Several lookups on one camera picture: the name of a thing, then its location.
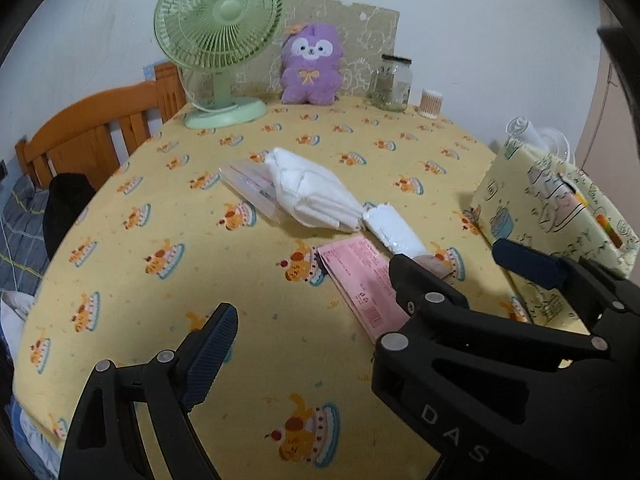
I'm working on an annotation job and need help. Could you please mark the pink packet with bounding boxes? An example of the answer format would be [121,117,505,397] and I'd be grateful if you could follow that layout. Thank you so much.
[317,235,409,342]

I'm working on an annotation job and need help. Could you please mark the small white roll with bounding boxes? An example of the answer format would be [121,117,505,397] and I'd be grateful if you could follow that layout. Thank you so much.
[362,204,430,258]

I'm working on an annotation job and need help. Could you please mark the white cloth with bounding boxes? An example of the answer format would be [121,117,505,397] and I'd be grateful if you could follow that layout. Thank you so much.
[264,148,364,233]

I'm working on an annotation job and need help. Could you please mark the clear plastic zip bag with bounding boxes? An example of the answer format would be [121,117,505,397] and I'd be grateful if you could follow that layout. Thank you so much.
[219,159,283,222]

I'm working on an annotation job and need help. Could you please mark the cartoon fabric storage box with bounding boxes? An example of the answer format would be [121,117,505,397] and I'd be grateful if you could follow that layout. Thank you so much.
[470,138,640,334]

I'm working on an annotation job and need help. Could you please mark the pink door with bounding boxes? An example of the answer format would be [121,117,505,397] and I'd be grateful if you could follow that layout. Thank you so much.
[574,0,640,191]

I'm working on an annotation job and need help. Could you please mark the cotton swab container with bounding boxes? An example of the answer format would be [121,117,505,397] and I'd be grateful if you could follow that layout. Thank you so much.
[418,90,444,119]

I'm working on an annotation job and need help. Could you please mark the white standing fan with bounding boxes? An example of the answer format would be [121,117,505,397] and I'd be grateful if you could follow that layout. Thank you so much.
[506,116,575,164]

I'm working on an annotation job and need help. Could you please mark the glass jar dark lid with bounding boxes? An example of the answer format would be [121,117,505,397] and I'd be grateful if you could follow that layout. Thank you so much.
[369,54,412,113]

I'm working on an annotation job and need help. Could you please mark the yellow patterned tablecloth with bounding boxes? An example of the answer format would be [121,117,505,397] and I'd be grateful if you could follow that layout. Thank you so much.
[12,94,591,480]

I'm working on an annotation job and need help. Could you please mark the plaid pillow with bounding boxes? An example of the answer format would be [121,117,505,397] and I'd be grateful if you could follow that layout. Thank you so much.
[1,176,49,296]

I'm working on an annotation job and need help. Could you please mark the black garment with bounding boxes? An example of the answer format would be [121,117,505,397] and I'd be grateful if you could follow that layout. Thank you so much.
[42,172,96,260]

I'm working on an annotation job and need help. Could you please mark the purple plush bunny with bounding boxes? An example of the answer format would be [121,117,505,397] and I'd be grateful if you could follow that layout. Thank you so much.
[280,23,344,106]

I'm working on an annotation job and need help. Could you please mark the olive cartoon board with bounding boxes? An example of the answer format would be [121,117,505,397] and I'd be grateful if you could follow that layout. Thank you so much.
[229,0,402,101]

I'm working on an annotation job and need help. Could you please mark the green desk fan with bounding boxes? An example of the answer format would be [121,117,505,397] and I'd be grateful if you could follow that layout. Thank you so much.
[154,0,284,130]

